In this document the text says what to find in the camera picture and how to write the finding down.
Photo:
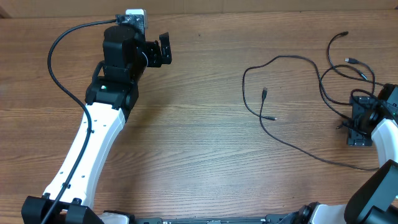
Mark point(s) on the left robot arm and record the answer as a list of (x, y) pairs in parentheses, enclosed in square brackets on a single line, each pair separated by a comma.
[(109, 99)]

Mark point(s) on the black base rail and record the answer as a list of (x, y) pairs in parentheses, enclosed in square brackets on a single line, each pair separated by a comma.
[(214, 220)]

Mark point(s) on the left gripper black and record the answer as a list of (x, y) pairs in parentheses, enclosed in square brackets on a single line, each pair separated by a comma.
[(153, 48)]

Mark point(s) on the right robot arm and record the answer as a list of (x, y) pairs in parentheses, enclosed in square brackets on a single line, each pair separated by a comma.
[(372, 203)]

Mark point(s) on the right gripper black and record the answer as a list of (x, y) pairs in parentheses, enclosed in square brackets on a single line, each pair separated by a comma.
[(360, 137)]

